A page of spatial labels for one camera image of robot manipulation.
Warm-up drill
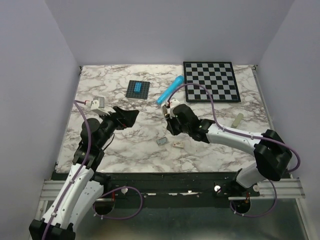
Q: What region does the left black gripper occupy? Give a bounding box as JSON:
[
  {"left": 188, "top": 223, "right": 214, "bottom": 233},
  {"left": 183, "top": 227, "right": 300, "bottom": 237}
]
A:
[{"left": 97, "top": 105, "right": 139, "bottom": 149}]

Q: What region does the white staple box sleeve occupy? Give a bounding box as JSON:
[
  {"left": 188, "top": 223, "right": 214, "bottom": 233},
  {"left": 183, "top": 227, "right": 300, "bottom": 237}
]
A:
[{"left": 172, "top": 141, "right": 185, "bottom": 149}]

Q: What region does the cream plastic piece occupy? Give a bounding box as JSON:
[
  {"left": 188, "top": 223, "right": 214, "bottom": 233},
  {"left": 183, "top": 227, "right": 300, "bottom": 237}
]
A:
[{"left": 231, "top": 113, "right": 244, "bottom": 129}]

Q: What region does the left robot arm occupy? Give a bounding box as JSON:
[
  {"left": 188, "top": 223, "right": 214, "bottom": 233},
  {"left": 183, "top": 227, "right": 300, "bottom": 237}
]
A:
[{"left": 29, "top": 106, "right": 139, "bottom": 240}]

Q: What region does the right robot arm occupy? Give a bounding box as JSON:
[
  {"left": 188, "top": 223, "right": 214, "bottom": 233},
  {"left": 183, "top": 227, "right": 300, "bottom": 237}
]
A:
[{"left": 161, "top": 102, "right": 292, "bottom": 196}]

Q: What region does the dark grey lego baseplate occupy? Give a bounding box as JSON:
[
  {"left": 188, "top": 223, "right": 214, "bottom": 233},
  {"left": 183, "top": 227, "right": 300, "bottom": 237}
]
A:
[{"left": 125, "top": 80, "right": 150, "bottom": 100}]

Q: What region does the blue lego brick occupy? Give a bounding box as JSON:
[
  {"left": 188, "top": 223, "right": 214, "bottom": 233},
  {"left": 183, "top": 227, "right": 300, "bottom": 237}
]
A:
[{"left": 133, "top": 82, "right": 142, "bottom": 94}]

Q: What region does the blue marker pen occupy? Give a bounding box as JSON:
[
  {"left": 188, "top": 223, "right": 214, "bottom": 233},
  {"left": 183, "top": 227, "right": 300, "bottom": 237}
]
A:
[{"left": 156, "top": 75, "right": 185, "bottom": 105}]

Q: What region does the black white chessboard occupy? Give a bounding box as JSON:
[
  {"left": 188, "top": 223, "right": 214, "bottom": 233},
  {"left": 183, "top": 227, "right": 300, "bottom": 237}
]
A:
[{"left": 183, "top": 61, "right": 241, "bottom": 103}]

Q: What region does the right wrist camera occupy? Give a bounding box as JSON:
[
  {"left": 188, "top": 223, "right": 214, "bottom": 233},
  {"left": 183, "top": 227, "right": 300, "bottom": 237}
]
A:
[{"left": 169, "top": 98, "right": 181, "bottom": 108}]

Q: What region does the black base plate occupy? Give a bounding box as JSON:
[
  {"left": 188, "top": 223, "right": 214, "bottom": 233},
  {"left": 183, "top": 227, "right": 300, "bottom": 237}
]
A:
[{"left": 51, "top": 171, "right": 293, "bottom": 210}]

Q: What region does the aluminium rail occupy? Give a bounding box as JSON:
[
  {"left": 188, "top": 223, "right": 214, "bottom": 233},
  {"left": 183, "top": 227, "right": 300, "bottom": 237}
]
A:
[{"left": 41, "top": 177, "right": 306, "bottom": 201}]

